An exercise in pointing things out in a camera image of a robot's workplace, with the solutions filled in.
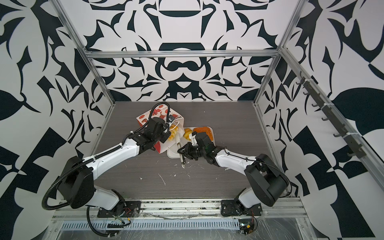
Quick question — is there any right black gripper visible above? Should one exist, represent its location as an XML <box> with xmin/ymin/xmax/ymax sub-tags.
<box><xmin>177</xmin><ymin>142</ymin><xmax>209</xmax><ymax>161</ymax></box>

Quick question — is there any yellow striped fake bread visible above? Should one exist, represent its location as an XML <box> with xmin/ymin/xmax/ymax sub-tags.
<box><xmin>183</xmin><ymin>128</ymin><xmax>193</xmax><ymax>141</ymax></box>

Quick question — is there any red white paper bag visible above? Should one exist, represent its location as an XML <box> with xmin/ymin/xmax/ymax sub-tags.
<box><xmin>135</xmin><ymin>104</ymin><xmax>185</xmax><ymax>154</ymax></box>

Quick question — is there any orange fake croissant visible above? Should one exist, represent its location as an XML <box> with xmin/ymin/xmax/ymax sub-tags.
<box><xmin>193</xmin><ymin>127</ymin><xmax>214</xmax><ymax>142</ymax></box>

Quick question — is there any yellow fake croissant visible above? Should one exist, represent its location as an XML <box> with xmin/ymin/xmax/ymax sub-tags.
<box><xmin>168</xmin><ymin>125</ymin><xmax>179</xmax><ymax>141</ymax></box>

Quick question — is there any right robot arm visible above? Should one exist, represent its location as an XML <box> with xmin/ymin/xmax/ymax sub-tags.
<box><xmin>178</xmin><ymin>132</ymin><xmax>289</xmax><ymax>209</ymax></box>

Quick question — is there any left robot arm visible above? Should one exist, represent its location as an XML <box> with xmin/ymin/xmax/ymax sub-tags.
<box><xmin>56</xmin><ymin>117</ymin><xmax>175</xmax><ymax>214</ymax></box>

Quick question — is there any white plastic tray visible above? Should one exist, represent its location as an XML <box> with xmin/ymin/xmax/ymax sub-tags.
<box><xmin>166</xmin><ymin>127</ymin><xmax>215</xmax><ymax>159</ymax></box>

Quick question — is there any small circuit board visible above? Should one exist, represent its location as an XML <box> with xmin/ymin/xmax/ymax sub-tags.
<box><xmin>239</xmin><ymin>218</ymin><xmax>259</xmax><ymax>235</ymax></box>

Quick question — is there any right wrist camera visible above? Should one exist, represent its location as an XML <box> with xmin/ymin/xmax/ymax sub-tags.
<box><xmin>189</xmin><ymin>133</ymin><xmax>198</xmax><ymax>146</ymax></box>

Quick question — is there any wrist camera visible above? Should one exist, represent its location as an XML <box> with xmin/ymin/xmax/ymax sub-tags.
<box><xmin>189</xmin><ymin>133</ymin><xmax>198</xmax><ymax>146</ymax></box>
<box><xmin>168</xmin><ymin>114</ymin><xmax>178</xmax><ymax>122</ymax></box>

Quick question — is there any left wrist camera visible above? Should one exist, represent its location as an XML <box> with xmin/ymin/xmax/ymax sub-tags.
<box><xmin>168</xmin><ymin>114</ymin><xmax>178</xmax><ymax>122</ymax></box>

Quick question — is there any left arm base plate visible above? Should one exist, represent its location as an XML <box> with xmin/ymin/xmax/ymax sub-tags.
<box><xmin>97</xmin><ymin>201</ymin><xmax>142</xmax><ymax>218</ymax></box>

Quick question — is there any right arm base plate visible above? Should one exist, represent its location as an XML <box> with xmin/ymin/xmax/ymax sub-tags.
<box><xmin>221</xmin><ymin>200</ymin><xmax>263</xmax><ymax>217</ymax></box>

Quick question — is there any white slotted cable duct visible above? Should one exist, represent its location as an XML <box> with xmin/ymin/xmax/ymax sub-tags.
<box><xmin>61</xmin><ymin>218</ymin><xmax>242</xmax><ymax>231</ymax></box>

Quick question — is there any black corrugated cable conduit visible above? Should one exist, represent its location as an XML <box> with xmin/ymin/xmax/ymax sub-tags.
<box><xmin>41</xmin><ymin>163</ymin><xmax>91</xmax><ymax>211</ymax></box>

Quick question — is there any aluminium cage frame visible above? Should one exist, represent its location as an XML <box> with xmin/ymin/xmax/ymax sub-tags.
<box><xmin>49</xmin><ymin>0</ymin><xmax>384</xmax><ymax>199</ymax></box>

